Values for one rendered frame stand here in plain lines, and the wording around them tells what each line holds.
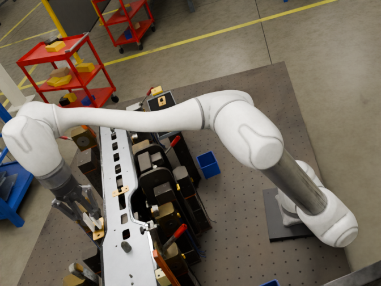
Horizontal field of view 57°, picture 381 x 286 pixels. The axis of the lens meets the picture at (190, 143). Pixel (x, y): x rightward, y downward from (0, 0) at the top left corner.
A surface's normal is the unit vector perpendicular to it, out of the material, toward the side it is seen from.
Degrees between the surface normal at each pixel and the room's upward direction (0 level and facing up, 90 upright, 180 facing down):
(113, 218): 0
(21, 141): 76
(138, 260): 0
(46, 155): 91
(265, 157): 85
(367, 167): 0
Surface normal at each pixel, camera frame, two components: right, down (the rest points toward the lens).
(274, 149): 0.29, 0.47
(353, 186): -0.31, -0.73
